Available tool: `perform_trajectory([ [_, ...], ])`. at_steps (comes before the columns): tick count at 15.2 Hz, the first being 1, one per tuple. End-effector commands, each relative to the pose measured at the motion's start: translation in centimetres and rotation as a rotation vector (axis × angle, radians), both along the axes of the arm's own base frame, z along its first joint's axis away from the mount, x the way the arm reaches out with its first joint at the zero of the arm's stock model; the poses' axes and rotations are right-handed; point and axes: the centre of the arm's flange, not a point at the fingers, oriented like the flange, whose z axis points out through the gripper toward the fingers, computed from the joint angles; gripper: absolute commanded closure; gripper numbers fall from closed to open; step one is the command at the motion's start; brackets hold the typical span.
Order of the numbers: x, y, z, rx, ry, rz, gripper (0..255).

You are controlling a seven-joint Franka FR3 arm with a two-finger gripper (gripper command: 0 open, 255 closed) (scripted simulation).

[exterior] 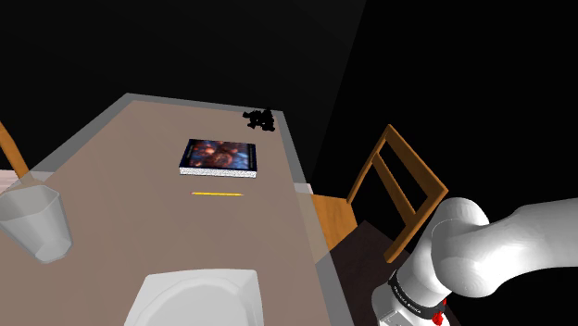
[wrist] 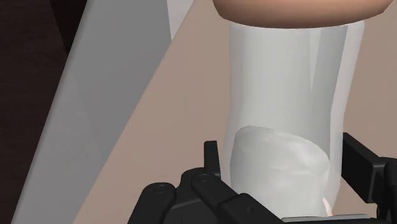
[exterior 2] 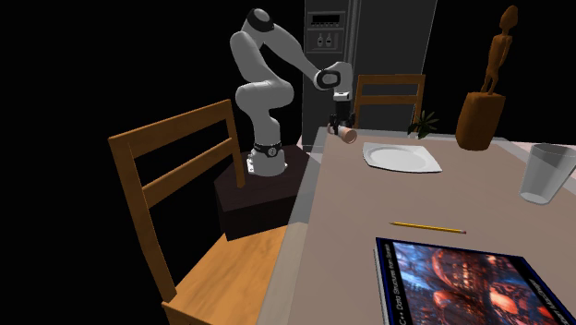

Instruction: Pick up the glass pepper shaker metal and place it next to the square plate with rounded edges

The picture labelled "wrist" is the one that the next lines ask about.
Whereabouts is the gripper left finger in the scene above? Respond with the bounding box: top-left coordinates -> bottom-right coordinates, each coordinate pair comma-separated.
127,140 -> 284,224

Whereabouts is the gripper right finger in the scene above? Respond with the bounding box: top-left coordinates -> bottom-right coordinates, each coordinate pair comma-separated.
340,132 -> 397,224

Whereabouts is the clear jar with brown lid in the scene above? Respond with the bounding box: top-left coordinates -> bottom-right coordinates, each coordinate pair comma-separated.
212,0 -> 394,220

